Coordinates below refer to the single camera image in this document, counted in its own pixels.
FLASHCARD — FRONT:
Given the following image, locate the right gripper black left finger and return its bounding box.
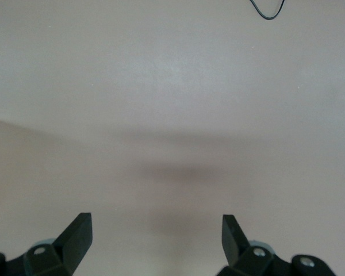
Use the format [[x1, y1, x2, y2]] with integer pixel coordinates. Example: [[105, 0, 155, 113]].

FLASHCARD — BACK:
[[0, 212, 93, 276]]

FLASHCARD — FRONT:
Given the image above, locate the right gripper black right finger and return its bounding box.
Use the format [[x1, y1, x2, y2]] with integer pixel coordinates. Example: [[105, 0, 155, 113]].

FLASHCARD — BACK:
[[217, 213, 336, 276]]

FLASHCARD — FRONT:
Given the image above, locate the thin black cable loop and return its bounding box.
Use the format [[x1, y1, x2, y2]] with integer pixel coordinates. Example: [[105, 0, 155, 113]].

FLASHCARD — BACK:
[[248, 0, 286, 21]]

